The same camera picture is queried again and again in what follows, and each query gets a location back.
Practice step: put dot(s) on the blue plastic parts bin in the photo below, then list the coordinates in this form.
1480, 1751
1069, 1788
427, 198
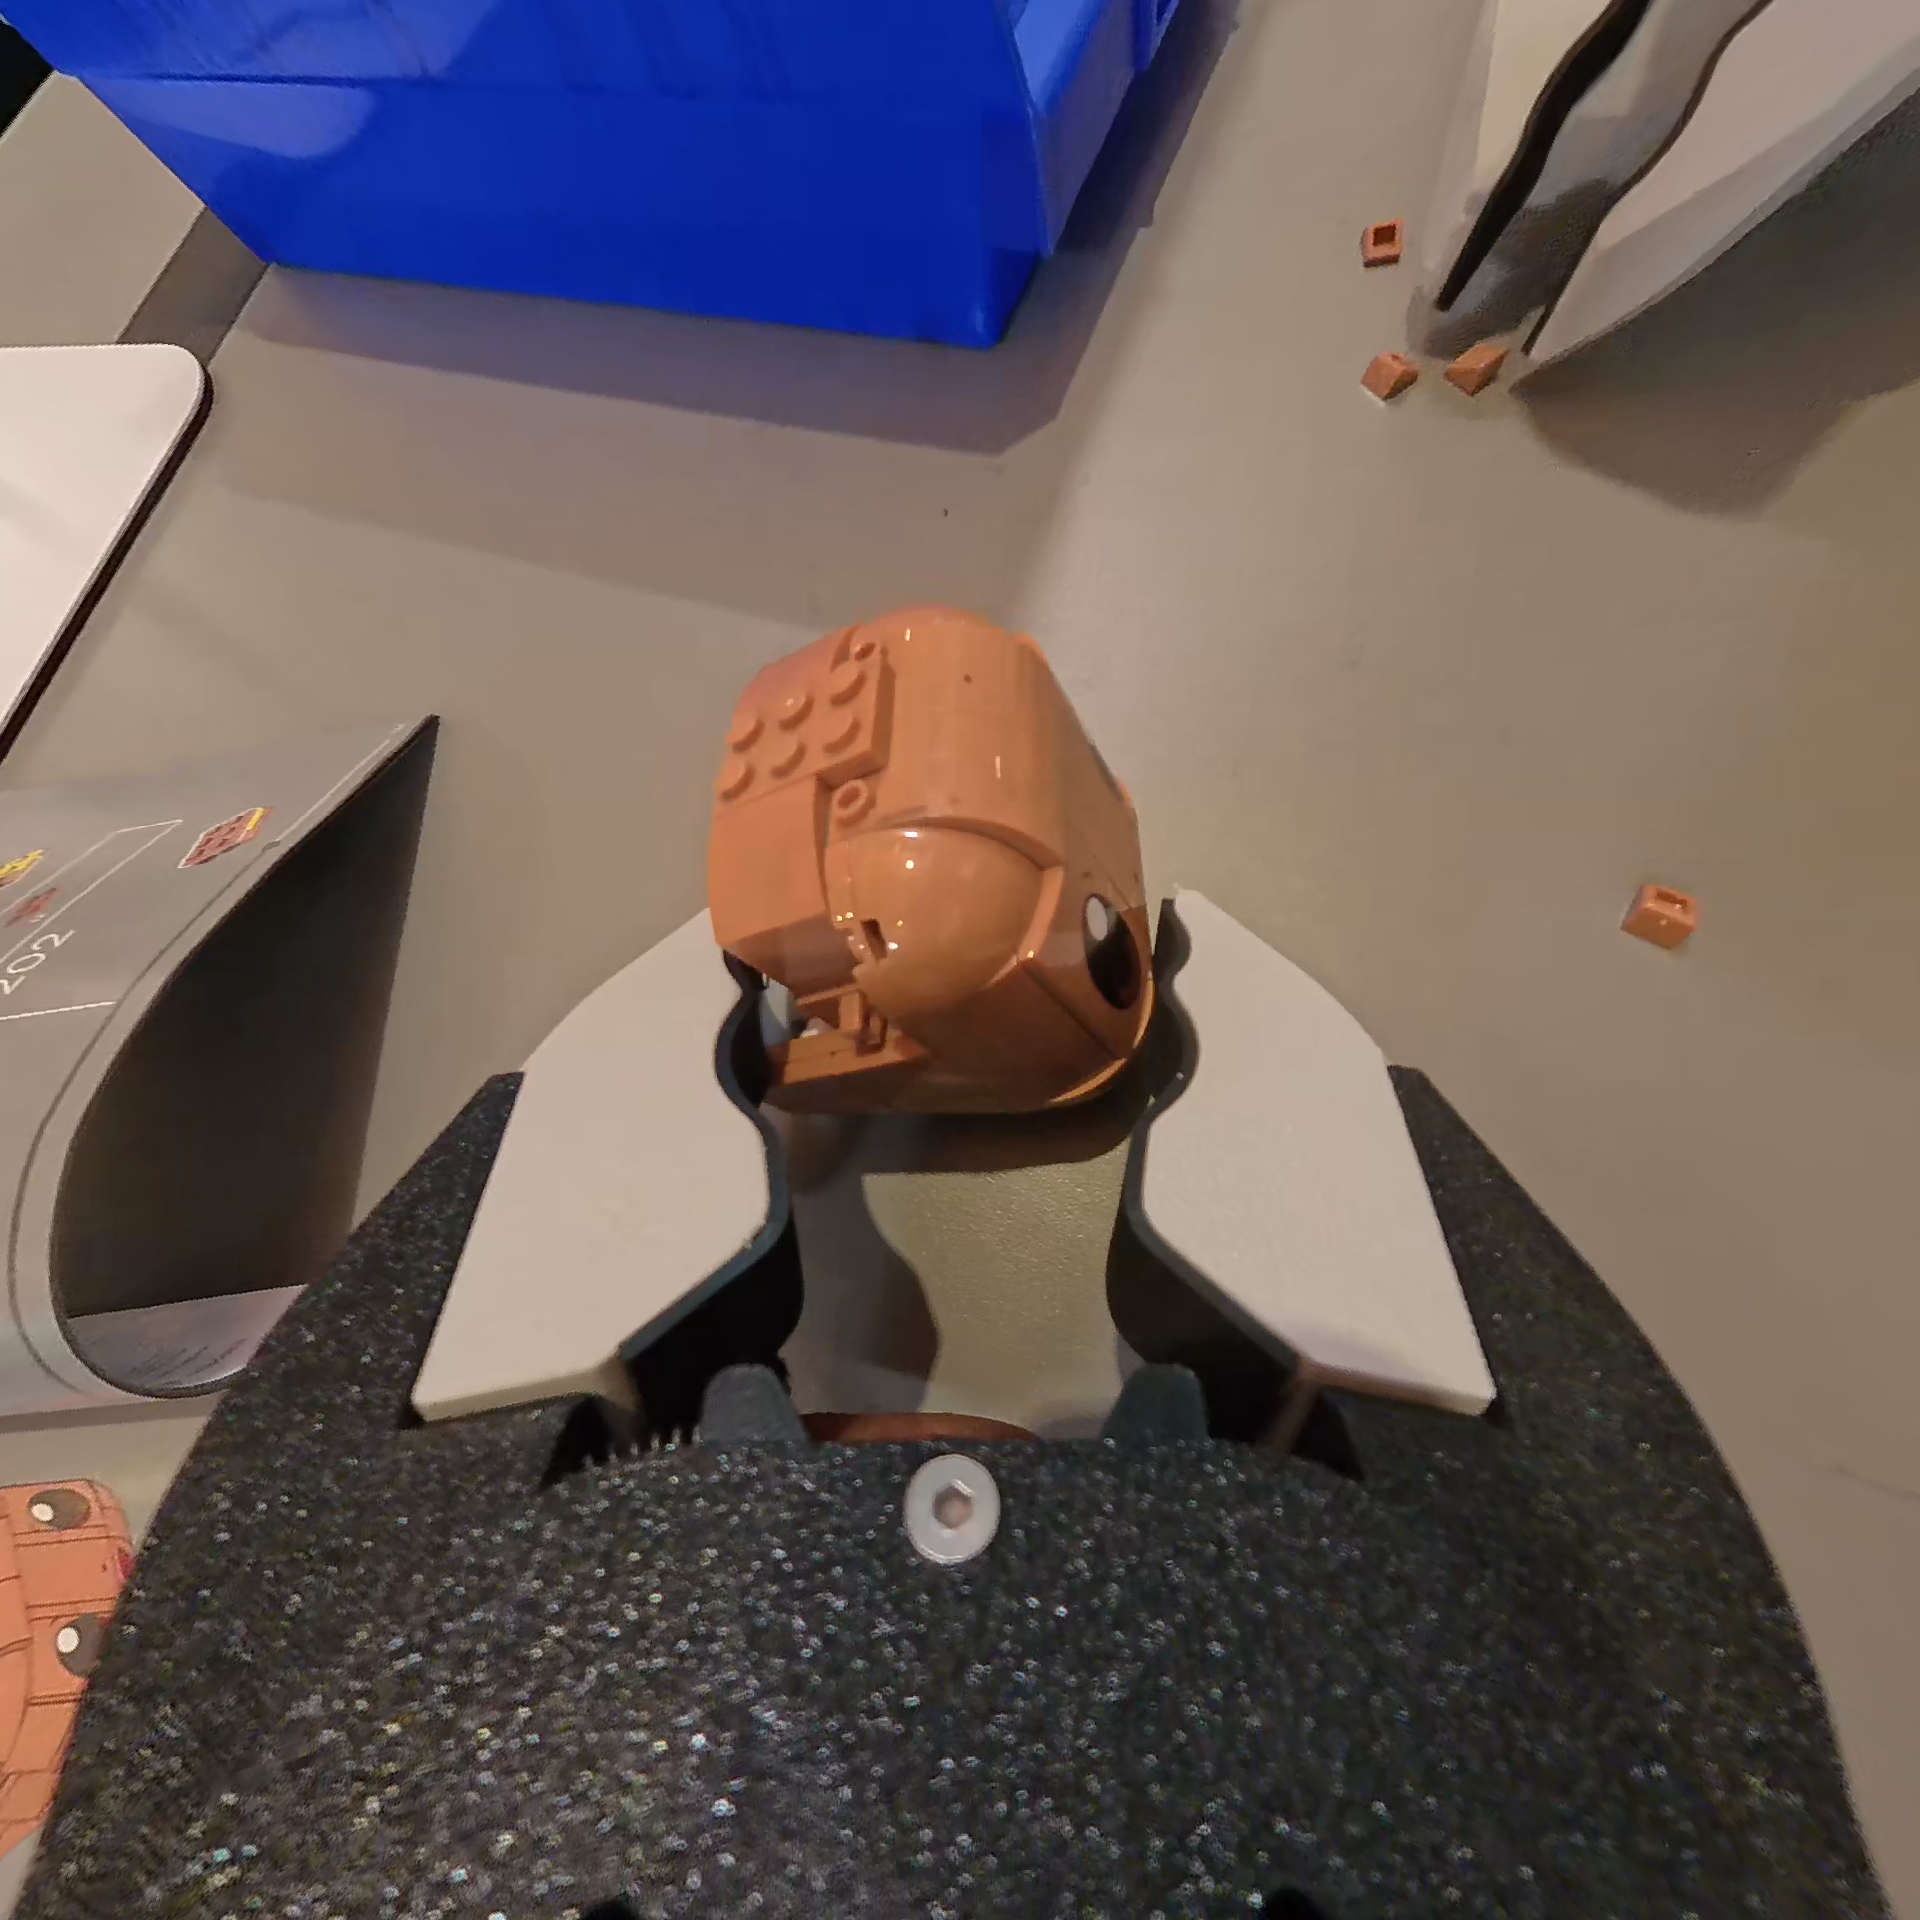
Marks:
599, 149

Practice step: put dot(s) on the brown lego head model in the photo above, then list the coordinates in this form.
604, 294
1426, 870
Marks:
930, 750

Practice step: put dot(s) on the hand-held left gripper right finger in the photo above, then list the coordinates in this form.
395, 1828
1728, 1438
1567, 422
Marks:
1305, 1184

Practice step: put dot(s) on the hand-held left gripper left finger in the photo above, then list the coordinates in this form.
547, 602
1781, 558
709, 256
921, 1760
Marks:
586, 1200

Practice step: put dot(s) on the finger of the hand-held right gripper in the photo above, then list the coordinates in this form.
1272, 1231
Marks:
1523, 61
1769, 149

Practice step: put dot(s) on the small brown lego slope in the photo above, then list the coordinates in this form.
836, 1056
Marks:
1387, 375
1383, 244
1477, 364

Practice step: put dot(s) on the lego instruction booklet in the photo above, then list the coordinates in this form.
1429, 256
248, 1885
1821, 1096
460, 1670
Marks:
225, 975

